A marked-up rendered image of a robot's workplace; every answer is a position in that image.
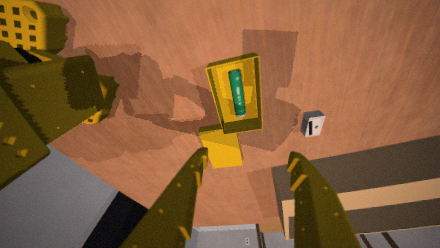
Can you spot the green battery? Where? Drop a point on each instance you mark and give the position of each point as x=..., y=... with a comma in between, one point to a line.
x=237, y=92

